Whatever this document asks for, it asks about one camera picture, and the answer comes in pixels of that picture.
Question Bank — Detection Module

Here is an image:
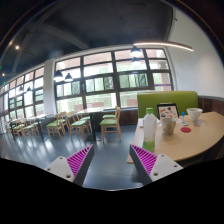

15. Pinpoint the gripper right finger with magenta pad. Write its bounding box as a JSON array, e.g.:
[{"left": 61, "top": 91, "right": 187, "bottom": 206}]
[{"left": 130, "top": 144, "right": 182, "bottom": 185}]

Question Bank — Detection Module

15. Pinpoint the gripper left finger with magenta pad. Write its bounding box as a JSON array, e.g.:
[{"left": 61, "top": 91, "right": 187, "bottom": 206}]
[{"left": 45, "top": 145, "right": 94, "bottom": 186}]

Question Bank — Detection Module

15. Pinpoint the clear bottle with green cap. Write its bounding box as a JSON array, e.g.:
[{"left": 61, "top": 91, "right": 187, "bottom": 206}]
[{"left": 143, "top": 108, "right": 157, "bottom": 152}]

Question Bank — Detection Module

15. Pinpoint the wooden chair with green seat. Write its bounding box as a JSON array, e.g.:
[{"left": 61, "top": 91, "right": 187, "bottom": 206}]
[
  {"left": 46, "top": 113, "right": 65, "bottom": 138},
  {"left": 100, "top": 107, "right": 121, "bottom": 137},
  {"left": 66, "top": 112, "right": 90, "bottom": 141},
  {"left": 20, "top": 118, "right": 39, "bottom": 136}
]

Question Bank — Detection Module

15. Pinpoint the patterned paper cup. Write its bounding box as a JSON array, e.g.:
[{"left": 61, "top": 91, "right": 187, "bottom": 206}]
[{"left": 162, "top": 118, "right": 176, "bottom": 135}]

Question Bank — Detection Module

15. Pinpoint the red round coaster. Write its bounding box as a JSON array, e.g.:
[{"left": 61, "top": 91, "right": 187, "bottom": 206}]
[{"left": 181, "top": 127, "right": 191, "bottom": 133}]

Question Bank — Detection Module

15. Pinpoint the dark dining table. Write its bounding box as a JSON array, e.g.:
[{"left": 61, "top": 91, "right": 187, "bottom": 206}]
[{"left": 77, "top": 107, "right": 104, "bottom": 141}]

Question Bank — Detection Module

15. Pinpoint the standing menu card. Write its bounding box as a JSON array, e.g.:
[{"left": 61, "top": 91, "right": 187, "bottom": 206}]
[{"left": 157, "top": 103, "right": 179, "bottom": 120}]

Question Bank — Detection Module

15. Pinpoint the white bowl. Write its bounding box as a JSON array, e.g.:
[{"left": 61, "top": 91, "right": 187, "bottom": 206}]
[{"left": 187, "top": 108, "right": 203, "bottom": 121}]

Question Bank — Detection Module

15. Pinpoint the green upholstered bench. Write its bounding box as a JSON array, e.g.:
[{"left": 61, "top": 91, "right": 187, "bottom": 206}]
[{"left": 137, "top": 91, "right": 198, "bottom": 118}]

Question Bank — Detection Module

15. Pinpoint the dark pendant lamp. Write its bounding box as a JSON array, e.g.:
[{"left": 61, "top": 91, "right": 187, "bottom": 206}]
[
  {"left": 65, "top": 73, "right": 73, "bottom": 82},
  {"left": 54, "top": 70, "right": 64, "bottom": 82},
  {"left": 132, "top": 57, "right": 141, "bottom": 66},
  {"left": 131, "top": 46, "right": 142, "bottom": 57}
]

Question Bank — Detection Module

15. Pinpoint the curved linear ceiling light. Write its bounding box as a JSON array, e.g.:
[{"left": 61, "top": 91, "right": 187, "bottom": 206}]
[{"left": 134, "top": 41, "right": 194, "bottom": 52}]

